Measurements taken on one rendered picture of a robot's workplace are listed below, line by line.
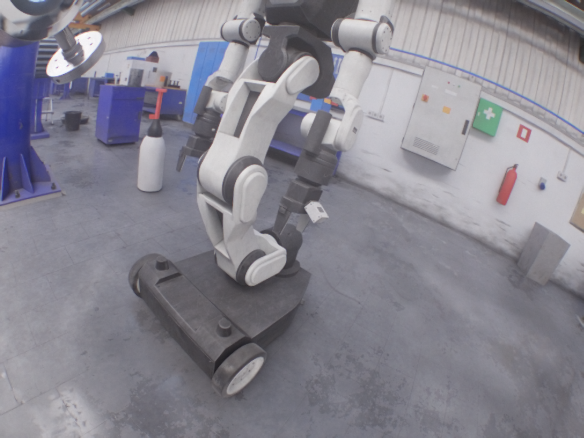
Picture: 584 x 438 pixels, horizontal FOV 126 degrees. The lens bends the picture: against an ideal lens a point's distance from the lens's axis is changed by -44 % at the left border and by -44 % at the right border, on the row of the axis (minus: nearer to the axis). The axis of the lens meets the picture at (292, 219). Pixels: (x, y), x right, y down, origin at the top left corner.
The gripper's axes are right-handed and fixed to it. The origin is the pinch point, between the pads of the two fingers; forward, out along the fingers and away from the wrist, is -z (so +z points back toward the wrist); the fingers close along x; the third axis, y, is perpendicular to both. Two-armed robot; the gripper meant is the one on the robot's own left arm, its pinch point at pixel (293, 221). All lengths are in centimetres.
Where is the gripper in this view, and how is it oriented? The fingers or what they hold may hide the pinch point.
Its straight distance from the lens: 64.7
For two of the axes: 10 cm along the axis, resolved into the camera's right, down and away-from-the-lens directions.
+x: -5.2, 0.1, -8.6
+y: 7.7, 4.3, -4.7
